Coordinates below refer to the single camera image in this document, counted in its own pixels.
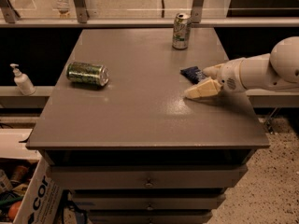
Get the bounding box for white cardboard box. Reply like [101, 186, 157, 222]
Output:
[0, 158, 63, 224]

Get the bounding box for white pump lotion bottle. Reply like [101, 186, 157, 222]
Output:
[10, 63, 36, 95]

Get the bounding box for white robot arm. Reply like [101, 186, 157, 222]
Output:
[184, 36, 299, 99]

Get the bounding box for blue rxbar blueberry wrapper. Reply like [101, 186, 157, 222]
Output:
[180, 66, 206, 84]

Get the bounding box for grey drawer cabinet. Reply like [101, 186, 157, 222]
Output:
[27, 29, 268, 224]

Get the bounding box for top drawer knob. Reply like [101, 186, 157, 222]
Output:
[144, 178, 154, 188]

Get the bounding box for drawer knob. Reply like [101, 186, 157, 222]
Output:
[144, 178, 154, 188]
[146, 204, 154, 211]

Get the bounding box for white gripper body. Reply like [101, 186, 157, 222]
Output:
[217, 58, 246, 92]

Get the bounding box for orange ball in box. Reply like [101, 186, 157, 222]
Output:
[7, 201, 21, 221]

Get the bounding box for green can sideways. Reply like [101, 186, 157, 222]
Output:
[66, 62, 109, 87]

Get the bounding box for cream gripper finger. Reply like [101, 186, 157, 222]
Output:
[203, 63, 222, 78]
[184, 77, 222, 99]

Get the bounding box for upright white green can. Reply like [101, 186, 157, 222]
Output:
[172, 13, 192, 49]

